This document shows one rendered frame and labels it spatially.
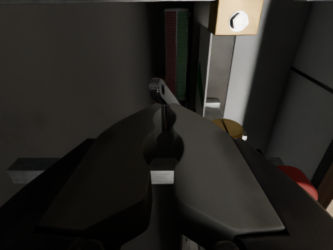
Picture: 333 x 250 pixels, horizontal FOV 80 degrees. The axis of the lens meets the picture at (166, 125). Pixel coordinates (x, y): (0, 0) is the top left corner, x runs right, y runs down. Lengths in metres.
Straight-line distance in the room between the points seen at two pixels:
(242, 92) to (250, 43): 0.11
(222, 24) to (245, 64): 0.26
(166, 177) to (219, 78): 0.22
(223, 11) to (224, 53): 0.15
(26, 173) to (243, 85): 0.47
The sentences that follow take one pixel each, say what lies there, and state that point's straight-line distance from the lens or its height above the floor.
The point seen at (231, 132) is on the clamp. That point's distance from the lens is 0.28.
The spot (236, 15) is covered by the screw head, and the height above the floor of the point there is 0.83.
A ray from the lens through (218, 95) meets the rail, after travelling 0.43.
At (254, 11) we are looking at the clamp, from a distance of 0.27.
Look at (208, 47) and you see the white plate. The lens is 0.30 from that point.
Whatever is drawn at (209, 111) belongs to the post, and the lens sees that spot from 0.38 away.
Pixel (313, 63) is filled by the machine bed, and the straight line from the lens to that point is 0.49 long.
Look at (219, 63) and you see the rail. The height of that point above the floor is 0.70.
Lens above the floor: 1.08
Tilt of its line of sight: 58 degrees down
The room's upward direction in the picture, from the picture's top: 178 degrees counter-clockwise
